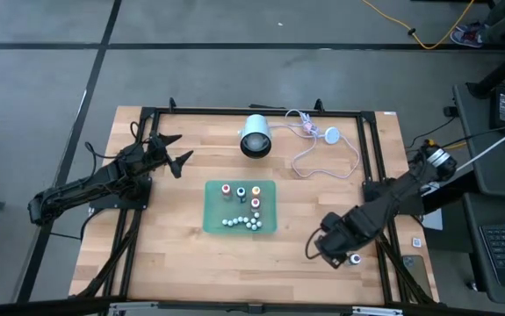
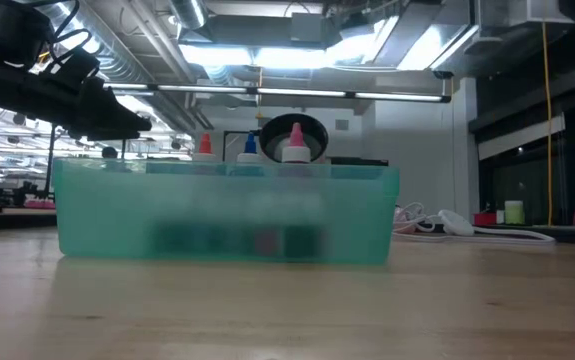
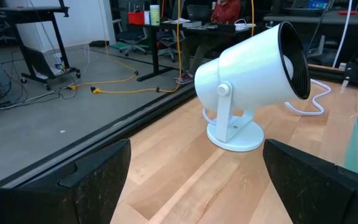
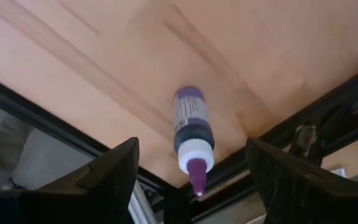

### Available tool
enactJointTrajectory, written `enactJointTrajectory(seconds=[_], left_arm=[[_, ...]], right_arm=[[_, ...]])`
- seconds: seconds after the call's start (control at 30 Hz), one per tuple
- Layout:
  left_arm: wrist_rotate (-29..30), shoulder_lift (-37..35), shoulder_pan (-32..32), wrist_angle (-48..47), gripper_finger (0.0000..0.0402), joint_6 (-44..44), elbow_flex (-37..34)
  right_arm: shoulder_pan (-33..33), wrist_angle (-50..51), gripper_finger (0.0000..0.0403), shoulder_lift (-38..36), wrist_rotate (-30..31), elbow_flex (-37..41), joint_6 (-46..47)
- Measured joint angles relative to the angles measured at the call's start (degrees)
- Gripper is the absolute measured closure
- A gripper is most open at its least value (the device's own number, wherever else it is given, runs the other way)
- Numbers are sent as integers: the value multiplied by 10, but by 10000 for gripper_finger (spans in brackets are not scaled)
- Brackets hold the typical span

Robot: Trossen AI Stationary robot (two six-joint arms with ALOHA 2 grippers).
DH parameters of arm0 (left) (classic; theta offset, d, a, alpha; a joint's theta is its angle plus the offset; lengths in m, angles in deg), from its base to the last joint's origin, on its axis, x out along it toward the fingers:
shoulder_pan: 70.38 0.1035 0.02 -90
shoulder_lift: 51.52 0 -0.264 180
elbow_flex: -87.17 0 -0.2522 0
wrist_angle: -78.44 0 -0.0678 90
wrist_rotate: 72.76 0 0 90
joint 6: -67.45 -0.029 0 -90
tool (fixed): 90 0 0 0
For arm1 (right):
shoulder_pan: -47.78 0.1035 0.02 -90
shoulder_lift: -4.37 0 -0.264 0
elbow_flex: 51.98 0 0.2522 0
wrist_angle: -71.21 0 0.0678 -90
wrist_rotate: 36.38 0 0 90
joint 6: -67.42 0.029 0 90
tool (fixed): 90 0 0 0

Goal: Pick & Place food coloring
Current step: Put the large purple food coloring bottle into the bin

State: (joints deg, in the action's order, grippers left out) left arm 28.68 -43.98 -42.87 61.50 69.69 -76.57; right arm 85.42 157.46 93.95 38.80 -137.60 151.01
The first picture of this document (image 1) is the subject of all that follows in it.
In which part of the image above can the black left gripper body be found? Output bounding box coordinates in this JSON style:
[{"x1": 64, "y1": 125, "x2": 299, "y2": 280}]
[{"x1": 144, "y1": 133, "x2": 175, "y2": 170}]

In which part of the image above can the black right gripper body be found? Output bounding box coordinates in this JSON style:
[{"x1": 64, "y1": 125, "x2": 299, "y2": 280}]
[{"x1": 314, "y1": 212, "x2": 361, "y2": 261}]

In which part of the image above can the green translucent plastic bin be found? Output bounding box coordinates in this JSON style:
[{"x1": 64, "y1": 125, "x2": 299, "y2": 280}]
[{"x1": 202, "y1": 179, "x2": 278, "y2": 235}]

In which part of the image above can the dark smartphone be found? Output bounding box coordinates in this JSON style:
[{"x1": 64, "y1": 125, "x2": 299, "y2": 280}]
[{"x1": 400, "y1": 254, "x2": 434, "y2": 299}]

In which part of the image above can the white round spot lamp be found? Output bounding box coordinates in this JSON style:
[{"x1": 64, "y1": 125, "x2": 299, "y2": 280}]
[{"x1": 239, "y1": 113, "x2": 274, "y2": 160}]

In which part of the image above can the yellow power connector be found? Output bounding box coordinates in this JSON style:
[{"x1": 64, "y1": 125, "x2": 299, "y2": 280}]
[{"x1": 424, "y1": 138, "x2": 467, "y2": 151}]

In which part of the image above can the white rod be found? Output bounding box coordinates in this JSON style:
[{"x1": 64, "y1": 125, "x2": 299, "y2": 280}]
[{"x1": 456, "y1": 118, "x2": 505, "y2": 170}]

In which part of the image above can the black crossbar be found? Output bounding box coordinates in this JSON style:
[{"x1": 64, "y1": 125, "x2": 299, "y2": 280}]
[{"x1": 0, "y1": 296, "x2": 505, "y2": 316}]

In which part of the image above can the black stand leg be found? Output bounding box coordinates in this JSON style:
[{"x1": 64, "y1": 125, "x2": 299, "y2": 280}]
[{"x1": 466, "y1": 25, "x2": 505, "y2": 100}]

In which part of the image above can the person's shoe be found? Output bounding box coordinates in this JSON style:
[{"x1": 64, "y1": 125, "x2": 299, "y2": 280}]
[
  {"x1": 450, "y1": 31, "x2": 486, "y2": 48},
  {"x1": 456, "y1": 22, "x2": 485, "y2": 36}
]

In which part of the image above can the person's leg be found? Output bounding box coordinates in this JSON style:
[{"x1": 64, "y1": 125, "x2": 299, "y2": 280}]
[{"x1": 482, "y1": 0, "x2": 505, "y2": 34}]

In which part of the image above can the black aluminium table frame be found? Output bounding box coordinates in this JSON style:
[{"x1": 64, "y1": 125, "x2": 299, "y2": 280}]
[{"x1": 69, "y1": 97, "x2": 440, "y2": 308}]

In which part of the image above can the silver metal bracket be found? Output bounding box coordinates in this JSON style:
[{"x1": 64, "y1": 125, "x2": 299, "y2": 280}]
[
  {"x1": 109, "y1": 301, "x2": 159, "y2": 313},
  {"x1": 351, "y1": 305, "x2": 405, "y2": 316}
]

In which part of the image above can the white round cable switch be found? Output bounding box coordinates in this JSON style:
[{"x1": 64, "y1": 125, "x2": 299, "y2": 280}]
[{"x1": 324, "y1": 126, "x2": 341, "y2": 145}]

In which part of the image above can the white lamp cable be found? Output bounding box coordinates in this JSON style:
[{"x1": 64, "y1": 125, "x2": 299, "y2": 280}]
[{"x1": 271, "y1": 108, "x2": 362, "y2": 180}]

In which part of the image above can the black desk bracket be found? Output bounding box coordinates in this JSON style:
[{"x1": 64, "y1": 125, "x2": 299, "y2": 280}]
[{"x1": 422, "y1": 169, "x2": 477, "y2": 216}]

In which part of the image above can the yellow floor cable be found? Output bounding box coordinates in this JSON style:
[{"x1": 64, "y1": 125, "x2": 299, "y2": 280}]
[{"x1": 360, "y1": 0, "x2": 477, "y2": 50}]

